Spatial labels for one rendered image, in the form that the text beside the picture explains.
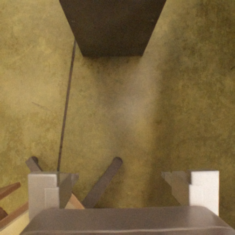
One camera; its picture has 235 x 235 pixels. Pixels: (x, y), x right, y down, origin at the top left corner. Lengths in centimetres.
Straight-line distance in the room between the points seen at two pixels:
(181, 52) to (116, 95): 32
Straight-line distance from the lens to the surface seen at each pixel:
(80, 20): 82
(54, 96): 122
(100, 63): 122
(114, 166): 114
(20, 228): 64
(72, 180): 16
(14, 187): 49
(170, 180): 16
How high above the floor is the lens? 119
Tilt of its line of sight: 88 degrees down
